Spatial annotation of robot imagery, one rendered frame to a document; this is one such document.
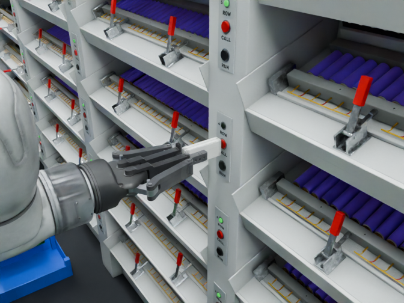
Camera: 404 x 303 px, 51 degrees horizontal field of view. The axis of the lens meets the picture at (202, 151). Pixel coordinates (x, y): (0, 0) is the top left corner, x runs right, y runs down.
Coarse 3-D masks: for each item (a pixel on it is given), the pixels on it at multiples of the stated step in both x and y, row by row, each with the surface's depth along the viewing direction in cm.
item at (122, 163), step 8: (176, 144) 69; (160, 152) 68; (168, 152) 68; (176, 152) 68; (120, 160) 64; (128, 160) 65; (136, 160) 65; (144, 160) 65; (152, 160) 66; (160, 160) 67
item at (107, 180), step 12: (84, 168) 59; (96, 168) 59; (108, 168) 59; (120, 168) 63; (96, 180) 58; (108, 180) 59; (120, 180) 61; (132, 180) 61; (144, 180) 62; (96, 192) 58; (108, 192) 58; (120, 192) 60; (132, 192) 61; (96, 204) 58; (108, 204) 59
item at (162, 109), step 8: (112, 80) 123; (112, 88) 122; (128, 88) 116; (136, 88) 114; (136, 96) 113; (144, 96) 110; (144, 104) 111; (152, 104) 106; (160, 104) 105; (152, 112) 106; (160, 112) 104; (168, 112) 101; (160, 120) 103; (184, 120) 97; (184, 128) 97; (192, 128) 94; (200, 128) 93; (200, 136) 91; (208, 136) 90
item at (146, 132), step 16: (112, 64) 126; (128, 64) 129; (96, 80) 125; (96, 96) 124; (112, 96) 121; (128, 96) 118; (112, 112) 114; (128, 112) 112; (128, 128) 108; (144, 128) 104; (160, 128) 102; (176, 128) 100; (144, 144) 104; (160, 144) 97; (192, 176) 86
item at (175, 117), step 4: (176, 112) 90; (176, 116) 90; (172, 120) 91; (176, 120) 91; (172, 124) 91; (176, 124) 91; (172, 128) 92; (172, 132) 92; (172, 136) 92; (172, 140) 92
